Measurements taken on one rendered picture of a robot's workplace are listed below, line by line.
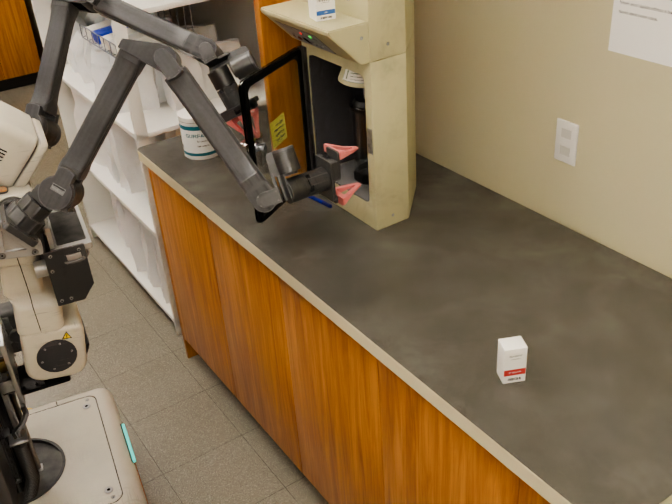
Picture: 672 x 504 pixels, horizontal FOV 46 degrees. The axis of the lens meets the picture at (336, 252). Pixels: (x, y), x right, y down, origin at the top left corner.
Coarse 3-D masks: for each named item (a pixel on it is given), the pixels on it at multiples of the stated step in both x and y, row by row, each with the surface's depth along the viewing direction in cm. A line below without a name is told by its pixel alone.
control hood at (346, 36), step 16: (272, 16) 202; (288, 16) 195; (304, 16) 194; (336, 16) 192; (288, 32) 210; (320, 32) 185; (336, 32) 183; (352, 32) 186; (320, 48) 203; (336, 48) 190; (352, 48) 187; (368, 48) 190
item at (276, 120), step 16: (288, 64) 211; (272, 80) 205; (288, 80) 213; (240, 96) 194; (256, 96) 200; (272, 96) 207; (288, 96) 214; (256, 112) 201; (272, 112) 208; (288, 112) 216; (256, 128) 203; (272, 128) 210; (288, 128) 217; (256, 144) 204; (272, 144) 211; (288, 144) 219; (304, 144) 227; (304, 160) 229; (288, 176) 222
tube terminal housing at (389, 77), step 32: (352, 0) 189; (384, 0) 187; (384, 32) 191; (352, 64) 199; (384, 64) 195; (384, 96) 199; (384, 128) 203; (384, 160) 207; (384, 192) 212; (384, 224) 217
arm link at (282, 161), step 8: (272, 152) 180; (280, 152) 179; (288, 152) 180; (272, 160) 181; (280, 160) 180; (288, 160) 180; (296, 160) 181; (272, 168) 181; (280, 168) 180; (288, 168) 180; (296, 168) 181; (272, 176) 180; (264, 192) 179; (272, 192) 179; (280, 192) 186; (256, 200) 179; (264, 200) 179; (272, 200) 180; (280, 200) 180
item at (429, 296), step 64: (192, 192) 244; (448, 192) 233; (256, 256) 215; (320, 256) 207; (384, 256) 205; (448, 256) 203; (512, 256) 201; (576, 256) 199; (384, 320) 181; (448, 320) 180; (512, 320) 178; (576, 320) 177; (640, 320) 175; (448, 384) 161; (512, 384) 160; (576, 384) 159; (640, 384) 158; (512, 448) 145; (576, 448) 144; (640, 448) 143
